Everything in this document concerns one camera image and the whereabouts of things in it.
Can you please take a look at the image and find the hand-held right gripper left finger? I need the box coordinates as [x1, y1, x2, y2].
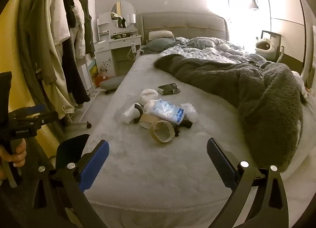
[27, 140, 110, 228]

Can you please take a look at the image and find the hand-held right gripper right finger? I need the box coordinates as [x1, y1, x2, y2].
[206, 137, 289, 228]

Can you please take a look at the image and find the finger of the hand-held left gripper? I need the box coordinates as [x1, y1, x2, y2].
[18, 112, 59, 128]
[8, 105, 46, 119]

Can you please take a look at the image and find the black half ring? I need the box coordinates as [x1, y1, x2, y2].
[133, 103, 144, 123]
[174, 120, 193, 137]

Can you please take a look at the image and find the white sock ball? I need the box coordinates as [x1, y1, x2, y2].
[122, 106, 141, 123]

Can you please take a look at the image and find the clear plastic bag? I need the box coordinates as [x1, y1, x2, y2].
[180, 103, 198, 122]

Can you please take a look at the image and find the thin cardboard tape core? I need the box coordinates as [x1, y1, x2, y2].
[149, 120, 175, 144]

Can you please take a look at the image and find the blue tissue pack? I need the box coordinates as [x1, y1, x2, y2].
[149, 98, 185, 122]

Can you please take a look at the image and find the black foil packet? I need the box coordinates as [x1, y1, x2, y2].
[158, 83, 181, 95]

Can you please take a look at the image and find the person's left hand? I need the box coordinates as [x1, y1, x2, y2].
[0, 139, 27, 180]

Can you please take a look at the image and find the wheeled clothes rack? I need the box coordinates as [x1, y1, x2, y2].
[70, 90, 92, 130]

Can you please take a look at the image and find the black garment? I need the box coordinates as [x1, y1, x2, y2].
[51, 0, 90, 105]

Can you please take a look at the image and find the grey bed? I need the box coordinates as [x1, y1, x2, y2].
[83, 40, 316, 219]

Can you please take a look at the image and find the yellow picture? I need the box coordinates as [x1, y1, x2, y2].
[89, 60, 99, 83]

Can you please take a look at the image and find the olive coat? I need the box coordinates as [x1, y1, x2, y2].
[17, 0, 58, 91]

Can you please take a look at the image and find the grey fuzzy blanket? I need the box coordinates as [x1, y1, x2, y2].
[153, 53, 305, 173]

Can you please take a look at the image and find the white jacket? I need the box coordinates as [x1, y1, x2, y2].
[69, 3, 86, 59]

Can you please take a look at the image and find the cream garment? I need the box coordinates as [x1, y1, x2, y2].
[46, 0, 74, 117]

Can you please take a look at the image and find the white dressing table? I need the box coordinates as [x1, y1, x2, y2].
[94, 12, 142, 75]

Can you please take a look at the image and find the dark green vest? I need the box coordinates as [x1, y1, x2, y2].
[78, 0, 96, 58]

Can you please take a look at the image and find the blue patterned duvet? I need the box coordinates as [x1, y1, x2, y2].
[158, 37, 274, 68]

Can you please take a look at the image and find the cream cat bed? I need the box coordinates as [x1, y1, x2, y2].
[254, 38, 275, 54]

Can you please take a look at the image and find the arched mirror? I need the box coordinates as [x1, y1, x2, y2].
[110, 0, 137, 28]

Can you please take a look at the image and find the grey blue pillow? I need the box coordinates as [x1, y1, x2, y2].
[141, 38, 178, 55]

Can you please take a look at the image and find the cream pillow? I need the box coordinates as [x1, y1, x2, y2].
[148, 30, 174, 41]

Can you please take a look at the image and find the grey padded headboard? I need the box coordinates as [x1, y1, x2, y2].
[136, 12, 229, 46]

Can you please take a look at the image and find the white wardrobe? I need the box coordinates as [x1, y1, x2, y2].
[243, 0, 308, 75]

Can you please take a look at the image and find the black frame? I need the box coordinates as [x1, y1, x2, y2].
[260, 30, 282, 62]

